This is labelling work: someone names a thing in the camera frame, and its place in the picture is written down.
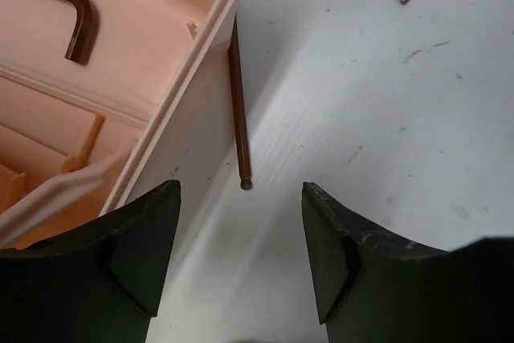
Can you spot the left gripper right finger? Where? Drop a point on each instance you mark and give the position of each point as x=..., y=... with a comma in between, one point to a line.
x=372, y=285

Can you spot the long brown hex key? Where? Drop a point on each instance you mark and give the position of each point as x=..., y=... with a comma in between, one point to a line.
x=239, y=111

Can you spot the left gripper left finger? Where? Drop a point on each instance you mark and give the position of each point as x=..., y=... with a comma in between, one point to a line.
x=100, y=282

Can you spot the pink plastic toolbox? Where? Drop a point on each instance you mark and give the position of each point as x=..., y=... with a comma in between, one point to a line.
x=87, y=88

